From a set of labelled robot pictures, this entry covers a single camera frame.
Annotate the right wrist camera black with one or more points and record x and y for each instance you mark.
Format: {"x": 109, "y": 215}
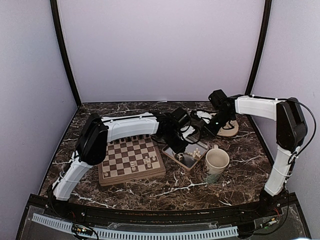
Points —
{"x": 216, "y": 98}

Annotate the black frame post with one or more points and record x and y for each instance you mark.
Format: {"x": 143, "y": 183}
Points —
{"x": 63, "y": 51}
{"x": 259, "y": 47}

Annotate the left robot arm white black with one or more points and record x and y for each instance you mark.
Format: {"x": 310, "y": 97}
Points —
{"x": 91, "y": 147}

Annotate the wooden chess board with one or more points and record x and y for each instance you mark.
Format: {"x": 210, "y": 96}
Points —
{"x": 132, "y": 158}

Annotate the beige decorated ceramic plate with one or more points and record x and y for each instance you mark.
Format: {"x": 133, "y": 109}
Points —
{"x": 229, "y": 130}

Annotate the black front rail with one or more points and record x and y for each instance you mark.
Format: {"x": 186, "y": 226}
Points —
{"x": 85, "y": 214}

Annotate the white slotted cable duct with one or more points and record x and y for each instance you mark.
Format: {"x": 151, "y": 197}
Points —
{"x": 133, "y": 232}

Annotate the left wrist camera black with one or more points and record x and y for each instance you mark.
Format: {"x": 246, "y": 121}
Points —
{"x": 181, "y": 117}

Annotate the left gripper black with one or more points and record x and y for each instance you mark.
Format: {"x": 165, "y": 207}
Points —
{"x": 176, "y": 149}

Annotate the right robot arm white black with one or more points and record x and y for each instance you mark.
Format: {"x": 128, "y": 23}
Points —
{"x": 290, "y": 128}

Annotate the left black frame post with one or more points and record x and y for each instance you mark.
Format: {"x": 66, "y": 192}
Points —
{"x": 63, "y": 51}

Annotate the metal tray wood rim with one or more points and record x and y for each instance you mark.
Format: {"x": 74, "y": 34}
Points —
{"x": 185, "y": 159}

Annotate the white chess piece pair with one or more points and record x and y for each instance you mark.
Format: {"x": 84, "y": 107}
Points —
{"x": 146, "y": 160}

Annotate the right black frame post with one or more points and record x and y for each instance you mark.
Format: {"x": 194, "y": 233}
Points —
{"x": 259, "y": 47}

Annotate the ceramic mug shell print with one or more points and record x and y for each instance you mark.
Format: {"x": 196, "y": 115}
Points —
{"x": 216, "y": 161}

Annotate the white chess piece tall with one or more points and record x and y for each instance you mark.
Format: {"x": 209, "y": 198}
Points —
{"x": 133, "y": 166}

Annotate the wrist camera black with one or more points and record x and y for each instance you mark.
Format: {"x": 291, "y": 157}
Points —
{"x": 216, "y": 98}
{"x": 181, "y": 117}

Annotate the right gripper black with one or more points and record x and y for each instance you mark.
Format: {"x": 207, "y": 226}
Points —
{"x": 211, "y": 132}

